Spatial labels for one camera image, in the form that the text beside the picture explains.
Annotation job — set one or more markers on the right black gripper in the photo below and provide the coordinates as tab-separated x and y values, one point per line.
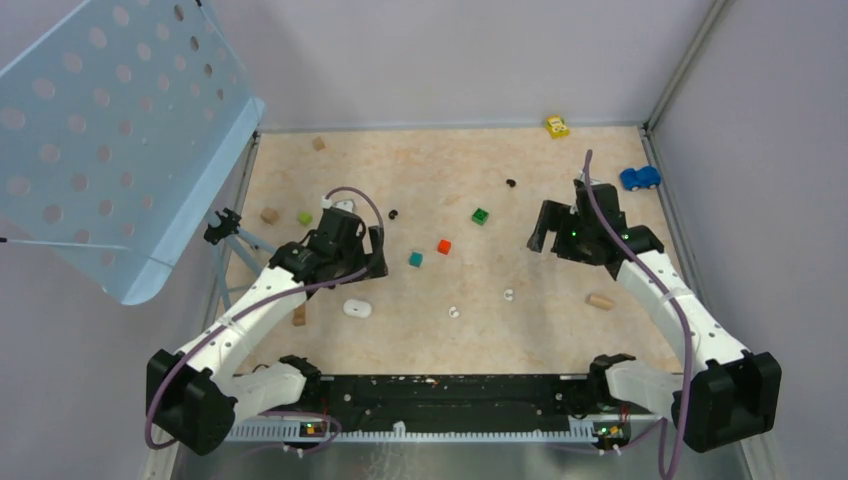
557	215

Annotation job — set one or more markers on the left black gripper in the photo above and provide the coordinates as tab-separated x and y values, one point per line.
373	260

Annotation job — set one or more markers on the white earbud charging case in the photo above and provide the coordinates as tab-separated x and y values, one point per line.
359	309

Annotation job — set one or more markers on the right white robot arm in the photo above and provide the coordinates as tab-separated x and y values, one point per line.
725	393

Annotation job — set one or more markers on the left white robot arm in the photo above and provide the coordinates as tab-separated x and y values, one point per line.
195	395

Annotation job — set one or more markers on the teal cube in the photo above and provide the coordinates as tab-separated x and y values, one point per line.
415	259

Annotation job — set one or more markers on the orange cube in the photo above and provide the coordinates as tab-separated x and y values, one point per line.
444	247

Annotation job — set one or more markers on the green lego brick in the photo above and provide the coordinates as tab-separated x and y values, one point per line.
480	216

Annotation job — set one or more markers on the lime green cube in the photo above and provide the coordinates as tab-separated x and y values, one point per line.
304	218

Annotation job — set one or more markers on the yellow toy car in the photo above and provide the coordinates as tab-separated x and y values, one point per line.
556	127

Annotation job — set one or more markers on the wooden block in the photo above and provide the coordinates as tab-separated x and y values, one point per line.
299	316

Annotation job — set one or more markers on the wooden cylinder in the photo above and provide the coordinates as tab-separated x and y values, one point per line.
600	302

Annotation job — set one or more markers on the blue toy car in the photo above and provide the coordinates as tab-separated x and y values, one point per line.
646	177

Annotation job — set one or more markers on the blue tripod stand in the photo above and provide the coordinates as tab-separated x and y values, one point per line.
225	236

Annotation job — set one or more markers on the blue perforated metal panel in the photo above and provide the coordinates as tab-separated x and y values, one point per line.
119	126

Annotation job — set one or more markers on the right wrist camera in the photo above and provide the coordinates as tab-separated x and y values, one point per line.
587	180

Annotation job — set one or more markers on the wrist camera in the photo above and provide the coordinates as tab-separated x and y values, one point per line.
587	180
344	204

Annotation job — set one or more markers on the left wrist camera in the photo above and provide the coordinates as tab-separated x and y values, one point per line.
344	204

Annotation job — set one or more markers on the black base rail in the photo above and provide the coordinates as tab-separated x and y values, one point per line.
473	404

